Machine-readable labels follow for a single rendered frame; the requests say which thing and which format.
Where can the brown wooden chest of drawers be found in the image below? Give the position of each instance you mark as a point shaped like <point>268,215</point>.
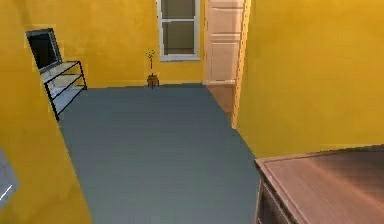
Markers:
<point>326,190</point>

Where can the potted house plant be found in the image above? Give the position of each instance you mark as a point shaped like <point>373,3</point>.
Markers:
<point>152,80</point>

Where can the cream panelled room door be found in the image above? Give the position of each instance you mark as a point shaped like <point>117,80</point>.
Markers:
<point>223,43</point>

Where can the black television set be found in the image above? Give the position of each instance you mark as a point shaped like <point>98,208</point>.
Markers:
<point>42,49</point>

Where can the white frame window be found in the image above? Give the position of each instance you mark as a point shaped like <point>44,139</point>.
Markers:
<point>178,30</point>

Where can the black frame shelf stand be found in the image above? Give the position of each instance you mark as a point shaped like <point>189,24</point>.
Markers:
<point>63,87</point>

